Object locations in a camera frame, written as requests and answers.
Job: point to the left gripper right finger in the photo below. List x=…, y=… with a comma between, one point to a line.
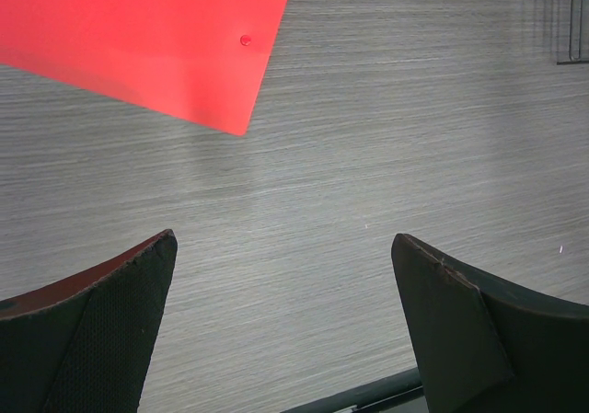
x=485, y=344

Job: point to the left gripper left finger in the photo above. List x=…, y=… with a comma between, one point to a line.
x=84, y=343

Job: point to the red folder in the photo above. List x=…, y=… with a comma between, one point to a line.
x=197, y=60

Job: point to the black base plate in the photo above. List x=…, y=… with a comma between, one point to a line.
x=401, y=392

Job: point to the black wire dish rack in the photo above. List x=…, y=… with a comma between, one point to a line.
x=563, y=29

